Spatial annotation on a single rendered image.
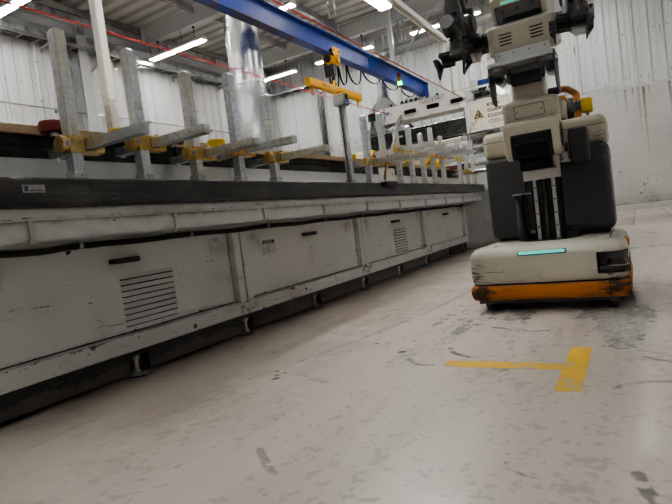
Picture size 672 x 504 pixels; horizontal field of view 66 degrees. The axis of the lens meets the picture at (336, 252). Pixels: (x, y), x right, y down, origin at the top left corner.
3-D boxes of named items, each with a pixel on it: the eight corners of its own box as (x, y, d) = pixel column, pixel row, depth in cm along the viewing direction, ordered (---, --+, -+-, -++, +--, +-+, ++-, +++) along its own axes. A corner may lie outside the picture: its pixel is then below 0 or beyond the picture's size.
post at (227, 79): (248, 186, 221) (232, 73, 218) (242, 186, 218) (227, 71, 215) (241, 188, 222) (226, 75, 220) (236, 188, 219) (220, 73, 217)
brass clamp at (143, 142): (168, 150, 182) (166, 136, 182) (136, 148, 171) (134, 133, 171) (156, 154, 186) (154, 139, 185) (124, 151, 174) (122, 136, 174)
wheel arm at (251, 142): (260, 147, 189) (259, 136, 189) (255, 147, 186) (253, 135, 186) (176, 167, 211) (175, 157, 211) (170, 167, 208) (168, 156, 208)
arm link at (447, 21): (467, 19, 210) (446, 25, 214) (458, -1, 200) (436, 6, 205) (467, 43, 206) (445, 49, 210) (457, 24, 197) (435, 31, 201)
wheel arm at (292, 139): (298, 145, 210) (296, 134, 210) (293, 144, 208) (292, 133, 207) (218, 163, 232) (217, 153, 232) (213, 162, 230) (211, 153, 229)
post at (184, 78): (207, 197, 199) (190, 71, 197) (201, 197, 196) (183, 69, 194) (201, 198, 201) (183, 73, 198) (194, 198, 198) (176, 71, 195)
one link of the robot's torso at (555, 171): (525, 181, 243) (520, 128, 241) (592, 172, 228) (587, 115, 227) (514, 181, 220) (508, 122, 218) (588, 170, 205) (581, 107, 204)
